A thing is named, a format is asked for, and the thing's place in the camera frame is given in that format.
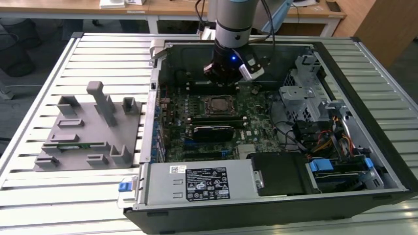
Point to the black PC case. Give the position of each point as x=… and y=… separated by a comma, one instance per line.
x=229, y=220

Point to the grey parts rack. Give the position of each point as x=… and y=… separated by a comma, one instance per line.
x=98, y=147

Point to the green motherboard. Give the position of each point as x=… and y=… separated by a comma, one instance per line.
x=265, y=115

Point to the black expansion slot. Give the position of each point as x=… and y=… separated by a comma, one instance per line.
x=202, y=155

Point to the silver metal support bar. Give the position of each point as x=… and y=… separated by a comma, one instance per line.
x=350, y=127

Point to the grey metal foot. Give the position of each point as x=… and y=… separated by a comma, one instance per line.
x=7, y=94

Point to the blue disk carrier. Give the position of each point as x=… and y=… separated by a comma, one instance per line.
x=321, y=166

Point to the CPU socket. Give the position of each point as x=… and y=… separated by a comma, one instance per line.
x=208, y=113

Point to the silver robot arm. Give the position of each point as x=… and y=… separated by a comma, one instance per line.
x=233, y=29

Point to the silver CPU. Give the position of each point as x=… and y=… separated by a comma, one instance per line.
x=220, y=104

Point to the black graphics card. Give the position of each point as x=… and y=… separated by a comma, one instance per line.
x=213, y=133

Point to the small white box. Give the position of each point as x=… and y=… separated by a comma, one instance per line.
x=135, y=2

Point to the silver chipset heat sink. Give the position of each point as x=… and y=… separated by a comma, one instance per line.
x=248, y=149

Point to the green RAM stick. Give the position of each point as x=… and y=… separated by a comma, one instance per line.
x=85, y=146

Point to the blue case latch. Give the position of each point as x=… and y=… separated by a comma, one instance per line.
x=125, y=187

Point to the metal drive cage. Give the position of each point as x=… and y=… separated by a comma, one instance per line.
x=294, y=95

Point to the large white box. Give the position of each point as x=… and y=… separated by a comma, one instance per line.
x=111, y=5

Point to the black plastic shroud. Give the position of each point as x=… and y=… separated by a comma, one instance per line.
x=281, y=173

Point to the wooden cabinet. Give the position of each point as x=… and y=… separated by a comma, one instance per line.
x=385, y=24

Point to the black phone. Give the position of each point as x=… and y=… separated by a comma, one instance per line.
x=333, y=6

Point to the black RAM slot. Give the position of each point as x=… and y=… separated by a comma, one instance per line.
x=196, y=87
x=218, y=122
x=196, y=83
x=218, y=118

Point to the black office chair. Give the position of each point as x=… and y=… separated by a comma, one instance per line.
x=19, y=44

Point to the silver power supply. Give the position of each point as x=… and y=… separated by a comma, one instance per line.
x=157, y=181

